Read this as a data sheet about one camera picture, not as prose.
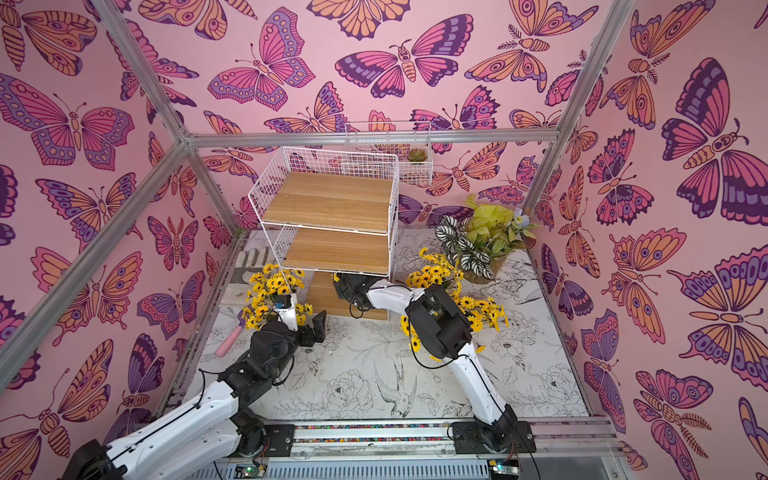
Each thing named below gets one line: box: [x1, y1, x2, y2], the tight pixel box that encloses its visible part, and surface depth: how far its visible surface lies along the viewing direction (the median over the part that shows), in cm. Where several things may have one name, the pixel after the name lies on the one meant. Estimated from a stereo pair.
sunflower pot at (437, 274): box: [406, 247, 465, 288], surface depth 92 cm
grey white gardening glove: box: [231, 247, 269, 284], surface depth 112 cm
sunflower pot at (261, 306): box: [242, 293, 314, 331], surface depth 82 cm
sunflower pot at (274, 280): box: [247, 263, 305, 301], surface depth 90 cm
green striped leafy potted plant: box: [435, 194, 539, 279], surface depth 90 cm
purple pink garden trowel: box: [215, 316, 247, 358], surface depth 91 cm
